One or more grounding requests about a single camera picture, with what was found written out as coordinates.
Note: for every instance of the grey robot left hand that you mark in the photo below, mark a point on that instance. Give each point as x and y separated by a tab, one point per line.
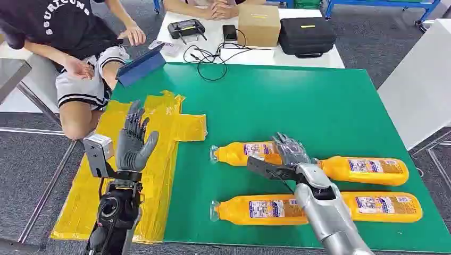
131	148

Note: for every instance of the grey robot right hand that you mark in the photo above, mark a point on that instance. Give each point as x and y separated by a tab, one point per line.
291	151

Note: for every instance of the orange drink bottle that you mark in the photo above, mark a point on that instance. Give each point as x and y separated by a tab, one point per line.
236	211
232	153
338	170
387	211

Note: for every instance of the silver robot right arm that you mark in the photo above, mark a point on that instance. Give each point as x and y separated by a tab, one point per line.
324	214

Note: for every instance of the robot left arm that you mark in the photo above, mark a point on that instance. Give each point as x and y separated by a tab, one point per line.
116	211

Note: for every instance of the green table mat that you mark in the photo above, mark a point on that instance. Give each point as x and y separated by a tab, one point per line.
282	105

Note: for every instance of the yellow plastic sheet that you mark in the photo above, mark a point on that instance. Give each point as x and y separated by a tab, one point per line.
158	197

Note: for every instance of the blue tablet case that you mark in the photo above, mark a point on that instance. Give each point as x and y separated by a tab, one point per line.
141	67

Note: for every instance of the white desk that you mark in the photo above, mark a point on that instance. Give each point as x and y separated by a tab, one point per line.
310	61

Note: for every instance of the black carrying case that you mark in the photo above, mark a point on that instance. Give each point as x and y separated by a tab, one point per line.
306	37

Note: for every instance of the cardboard box with yellow tape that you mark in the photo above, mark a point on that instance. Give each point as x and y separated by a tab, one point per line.
259	26

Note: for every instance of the black remote controller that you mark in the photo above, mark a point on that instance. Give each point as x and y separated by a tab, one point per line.
186	28

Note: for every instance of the small black power bank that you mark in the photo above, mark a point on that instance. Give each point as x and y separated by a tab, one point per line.
229	32

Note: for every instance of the seated person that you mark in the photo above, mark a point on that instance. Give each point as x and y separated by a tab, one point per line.
53	28

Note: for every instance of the blue metal leg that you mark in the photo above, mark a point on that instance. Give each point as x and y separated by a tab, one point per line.
157	5

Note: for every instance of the large white table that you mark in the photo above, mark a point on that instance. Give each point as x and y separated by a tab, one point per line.
422	88

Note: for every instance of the green crate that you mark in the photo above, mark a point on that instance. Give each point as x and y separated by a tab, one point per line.
306	3

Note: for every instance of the person across the desk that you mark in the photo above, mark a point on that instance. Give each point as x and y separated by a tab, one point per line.
218	10

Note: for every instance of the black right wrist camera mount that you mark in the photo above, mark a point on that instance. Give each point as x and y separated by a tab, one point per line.
267	171

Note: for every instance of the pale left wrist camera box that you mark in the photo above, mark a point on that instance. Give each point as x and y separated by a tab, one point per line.
97	155

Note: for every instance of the grey metal floor frame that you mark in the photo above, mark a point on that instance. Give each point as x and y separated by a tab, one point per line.
47	193

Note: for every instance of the blue metal cart frame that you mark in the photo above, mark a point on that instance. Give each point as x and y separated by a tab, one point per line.
380	3

